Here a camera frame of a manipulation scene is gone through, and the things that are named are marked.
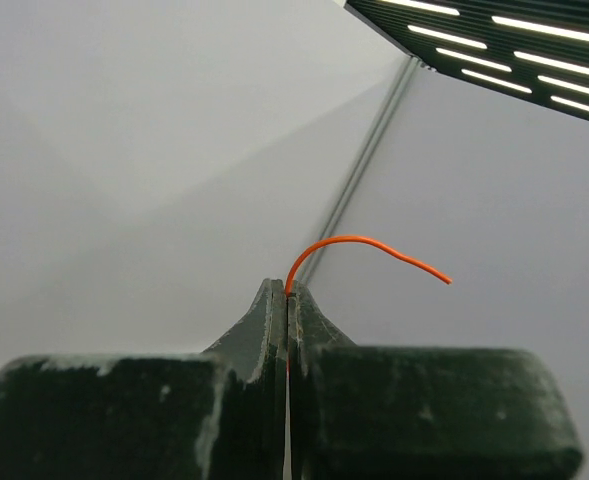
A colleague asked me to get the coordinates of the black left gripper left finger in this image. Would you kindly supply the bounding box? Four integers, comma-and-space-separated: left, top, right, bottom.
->
0, 280, 287, 479

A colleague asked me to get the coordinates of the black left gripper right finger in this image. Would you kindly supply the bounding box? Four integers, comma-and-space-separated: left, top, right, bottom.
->
288, 284, 584, 479

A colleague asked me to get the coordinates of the orange cable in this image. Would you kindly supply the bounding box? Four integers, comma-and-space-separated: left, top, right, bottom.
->
283, 234, 454, 296

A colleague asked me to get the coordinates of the ceiling light panel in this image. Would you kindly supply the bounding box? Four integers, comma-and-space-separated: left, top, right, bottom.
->
345, 1, 589, 121

